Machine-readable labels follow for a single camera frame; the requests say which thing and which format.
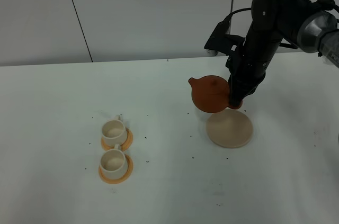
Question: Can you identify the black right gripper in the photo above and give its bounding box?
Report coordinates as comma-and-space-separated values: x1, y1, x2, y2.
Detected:
228, 0, 315, 106

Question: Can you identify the brown clay teapot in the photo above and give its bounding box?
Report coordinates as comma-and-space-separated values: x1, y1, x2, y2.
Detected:
188, 75, 243, 113

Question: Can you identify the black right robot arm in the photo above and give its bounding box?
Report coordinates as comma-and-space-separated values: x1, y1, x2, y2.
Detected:
228, 0, 338, 107

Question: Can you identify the beige round teapot coaster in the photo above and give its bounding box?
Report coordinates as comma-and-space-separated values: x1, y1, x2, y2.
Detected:
206, 109, 254, 148

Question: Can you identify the far orange saucer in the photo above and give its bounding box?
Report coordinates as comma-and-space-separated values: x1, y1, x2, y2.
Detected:
101, 128, 133, 151

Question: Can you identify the orange saucer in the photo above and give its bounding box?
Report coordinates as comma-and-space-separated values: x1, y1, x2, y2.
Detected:
98, 155, 133, 184
101, 128, 133, 151

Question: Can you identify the near orange saucer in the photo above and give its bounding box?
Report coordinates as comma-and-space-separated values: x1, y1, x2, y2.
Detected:
98, 155, 133, 184

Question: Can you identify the far white teacup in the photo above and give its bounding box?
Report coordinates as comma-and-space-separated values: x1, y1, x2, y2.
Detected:
101, 115, 128, 147

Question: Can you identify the white teacup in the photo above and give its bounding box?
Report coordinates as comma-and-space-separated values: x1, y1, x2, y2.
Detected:
101, 115, 128, 147
100, 144, 128, 180

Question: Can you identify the near white teacup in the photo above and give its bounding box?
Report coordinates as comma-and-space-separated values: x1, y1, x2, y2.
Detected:
100, 144, 128, 180

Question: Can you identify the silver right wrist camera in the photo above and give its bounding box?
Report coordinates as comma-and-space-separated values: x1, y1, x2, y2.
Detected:
204, 20, 245, 56

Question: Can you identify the black right camera cable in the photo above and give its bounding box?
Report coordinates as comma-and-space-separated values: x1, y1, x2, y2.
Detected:
225, 8, 252, 28

